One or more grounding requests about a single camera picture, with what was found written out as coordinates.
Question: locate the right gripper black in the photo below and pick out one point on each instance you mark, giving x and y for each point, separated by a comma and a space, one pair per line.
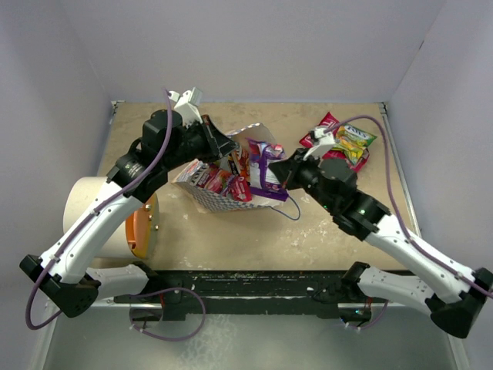
283, 169

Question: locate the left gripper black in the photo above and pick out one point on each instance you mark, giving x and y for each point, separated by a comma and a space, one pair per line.
223, 144

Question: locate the purple white snack packet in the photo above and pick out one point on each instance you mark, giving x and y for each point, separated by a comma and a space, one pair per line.
263, 182

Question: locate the blue checkered paper bag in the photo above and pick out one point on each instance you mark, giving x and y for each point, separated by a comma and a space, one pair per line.
211, 202

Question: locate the pink cookie snack packet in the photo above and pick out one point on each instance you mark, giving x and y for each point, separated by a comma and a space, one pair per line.
331, 122

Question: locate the green yellow candy packet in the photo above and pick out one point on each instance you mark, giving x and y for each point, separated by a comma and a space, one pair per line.
352, 142

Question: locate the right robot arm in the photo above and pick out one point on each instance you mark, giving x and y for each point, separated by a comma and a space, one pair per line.
451, 294

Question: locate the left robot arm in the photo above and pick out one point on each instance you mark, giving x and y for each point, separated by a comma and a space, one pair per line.
63, 272

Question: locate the orange snack packet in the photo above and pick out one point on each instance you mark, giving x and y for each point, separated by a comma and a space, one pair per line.
239, 163

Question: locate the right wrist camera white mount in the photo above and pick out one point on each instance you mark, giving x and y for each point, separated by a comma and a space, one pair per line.
323, 140

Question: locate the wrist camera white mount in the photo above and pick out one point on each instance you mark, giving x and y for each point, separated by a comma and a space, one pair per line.
323, 140
187, 105

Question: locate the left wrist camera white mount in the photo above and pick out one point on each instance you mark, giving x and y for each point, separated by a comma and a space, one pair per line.
187, 105

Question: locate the aluminium table frame rail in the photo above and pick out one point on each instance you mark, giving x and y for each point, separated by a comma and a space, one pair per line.
390, 137

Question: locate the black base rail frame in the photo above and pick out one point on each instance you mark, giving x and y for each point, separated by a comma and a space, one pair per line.
175, 294

